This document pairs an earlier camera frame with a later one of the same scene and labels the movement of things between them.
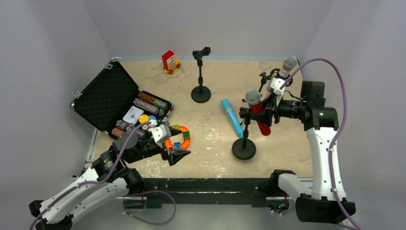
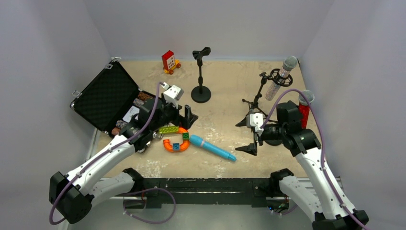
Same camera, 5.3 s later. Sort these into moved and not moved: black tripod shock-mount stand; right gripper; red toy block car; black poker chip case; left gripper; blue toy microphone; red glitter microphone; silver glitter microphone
Moved: left gripper; black tripod shock-mount stand; right gripper; blue toy microphone; red glitter microphone
Not moved: black poker chip case; silver glitter microphone; red toy block car
